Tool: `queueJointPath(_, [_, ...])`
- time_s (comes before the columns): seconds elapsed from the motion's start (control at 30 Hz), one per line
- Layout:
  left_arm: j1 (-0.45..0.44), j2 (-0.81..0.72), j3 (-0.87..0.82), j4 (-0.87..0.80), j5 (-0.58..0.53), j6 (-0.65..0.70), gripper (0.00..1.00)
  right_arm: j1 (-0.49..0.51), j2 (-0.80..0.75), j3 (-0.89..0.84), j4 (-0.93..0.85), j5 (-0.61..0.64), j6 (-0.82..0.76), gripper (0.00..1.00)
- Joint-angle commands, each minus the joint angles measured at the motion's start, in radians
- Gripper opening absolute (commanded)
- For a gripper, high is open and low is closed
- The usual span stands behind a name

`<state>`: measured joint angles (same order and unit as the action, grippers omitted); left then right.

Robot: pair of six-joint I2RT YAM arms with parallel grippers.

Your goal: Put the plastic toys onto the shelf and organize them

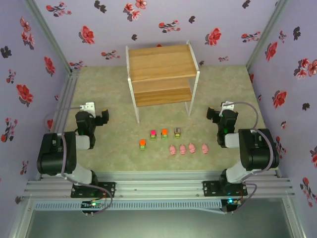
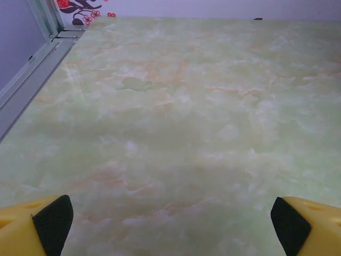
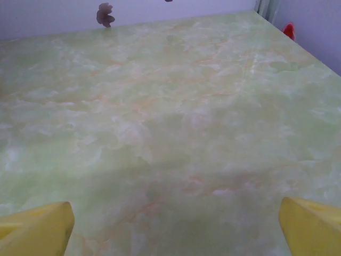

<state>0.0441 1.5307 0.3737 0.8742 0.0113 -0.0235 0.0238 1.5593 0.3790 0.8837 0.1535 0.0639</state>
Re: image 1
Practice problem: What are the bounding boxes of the two-tier wooden shelf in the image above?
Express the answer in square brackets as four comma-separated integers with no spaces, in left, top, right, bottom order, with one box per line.
[125,40,201,124]

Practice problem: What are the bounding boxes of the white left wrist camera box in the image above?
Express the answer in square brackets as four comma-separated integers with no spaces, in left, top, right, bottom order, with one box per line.
[79,102,96,117]

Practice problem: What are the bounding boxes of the grey right arm cable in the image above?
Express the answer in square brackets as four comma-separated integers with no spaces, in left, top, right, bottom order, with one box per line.
[224,101,280,215]

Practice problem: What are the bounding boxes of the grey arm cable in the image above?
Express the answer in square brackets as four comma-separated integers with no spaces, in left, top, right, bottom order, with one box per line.
[224,101,280,215]
[44,106,113,215]

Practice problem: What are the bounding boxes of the aluminium side rail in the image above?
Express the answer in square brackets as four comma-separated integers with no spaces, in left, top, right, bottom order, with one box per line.
[37,69,81,180]

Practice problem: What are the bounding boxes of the grey left arm cable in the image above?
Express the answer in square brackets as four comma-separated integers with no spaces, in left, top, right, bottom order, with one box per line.
[44,106,113,215]

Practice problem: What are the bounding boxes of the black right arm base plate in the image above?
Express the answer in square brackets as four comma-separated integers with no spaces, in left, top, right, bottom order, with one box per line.
[202,180,248,197]

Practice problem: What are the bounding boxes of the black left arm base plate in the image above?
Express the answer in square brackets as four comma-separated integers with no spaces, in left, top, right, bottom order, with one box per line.
[71,181,116,198]

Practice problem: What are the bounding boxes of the aluminium base frame rails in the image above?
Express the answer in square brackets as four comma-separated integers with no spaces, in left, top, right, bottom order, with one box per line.
[23,170,295,199]

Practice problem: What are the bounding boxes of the aluminium corner post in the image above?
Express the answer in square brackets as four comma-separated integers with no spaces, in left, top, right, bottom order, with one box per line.
[245,0,290,72]
[22,0,80,76]

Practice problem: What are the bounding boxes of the grey slotted cable duct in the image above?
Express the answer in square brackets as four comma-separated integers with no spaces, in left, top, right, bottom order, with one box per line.
[33,199,222,211]

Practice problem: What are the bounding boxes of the aluminium lower frame strut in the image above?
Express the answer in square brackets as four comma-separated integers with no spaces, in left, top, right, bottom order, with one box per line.
[8,195,35,238]
[282,197,309,238]

